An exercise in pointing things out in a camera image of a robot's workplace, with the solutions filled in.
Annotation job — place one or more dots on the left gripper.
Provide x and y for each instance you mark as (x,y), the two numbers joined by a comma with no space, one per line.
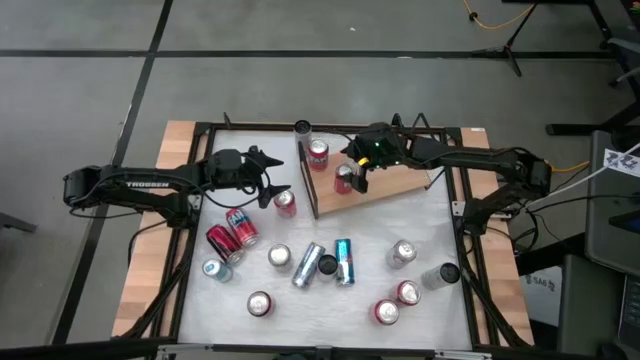
(252,172)

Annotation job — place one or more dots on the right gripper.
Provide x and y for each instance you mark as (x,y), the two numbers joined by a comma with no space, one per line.
(377,147)

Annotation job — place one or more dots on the Fanta soda can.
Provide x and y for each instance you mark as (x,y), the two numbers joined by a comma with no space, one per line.
(284,200)
(343,180)
(408,292)
(318,152)

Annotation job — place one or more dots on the white Celsius can black lid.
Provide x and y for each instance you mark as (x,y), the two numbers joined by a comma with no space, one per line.
(302,129)
(447,273)
(327,264)

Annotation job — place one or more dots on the silver Diet Coke can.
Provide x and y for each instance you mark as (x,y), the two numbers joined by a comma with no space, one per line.
(402,251)
(279,255)

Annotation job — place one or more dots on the teal Red Bull can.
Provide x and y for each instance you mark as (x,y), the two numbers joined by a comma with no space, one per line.
(344,260)

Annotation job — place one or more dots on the silver blue Red Bull can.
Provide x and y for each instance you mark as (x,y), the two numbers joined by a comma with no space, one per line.
(307,265)

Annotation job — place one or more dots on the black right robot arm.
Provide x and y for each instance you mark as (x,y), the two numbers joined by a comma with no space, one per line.
(475,155)

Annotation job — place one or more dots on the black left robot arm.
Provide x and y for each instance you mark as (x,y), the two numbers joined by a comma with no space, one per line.
(147,184)

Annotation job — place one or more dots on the dark red soda can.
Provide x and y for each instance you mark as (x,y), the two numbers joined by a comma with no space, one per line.
(223,242)

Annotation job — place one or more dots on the small blue silver can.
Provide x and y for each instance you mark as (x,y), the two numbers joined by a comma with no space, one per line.
(215,269)

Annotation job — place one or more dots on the black tripod stand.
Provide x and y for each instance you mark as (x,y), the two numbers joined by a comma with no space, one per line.
(513,62)

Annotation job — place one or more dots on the black desk base bar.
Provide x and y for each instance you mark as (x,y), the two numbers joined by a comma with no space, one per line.
(565,129)

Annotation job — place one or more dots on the white cardboard box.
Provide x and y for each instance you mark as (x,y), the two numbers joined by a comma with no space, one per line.
(542,300)

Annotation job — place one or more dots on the white paper number tag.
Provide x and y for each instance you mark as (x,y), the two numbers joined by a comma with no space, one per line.
(622,162)

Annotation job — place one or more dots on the dark grey cabinet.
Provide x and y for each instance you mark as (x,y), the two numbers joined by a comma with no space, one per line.
(590,310)

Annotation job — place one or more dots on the wooden shelf black metal frame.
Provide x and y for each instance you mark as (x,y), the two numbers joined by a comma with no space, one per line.
(395,182)

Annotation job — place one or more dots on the black aluminium table frame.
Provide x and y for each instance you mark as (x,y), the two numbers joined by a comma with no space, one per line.
(250,126)

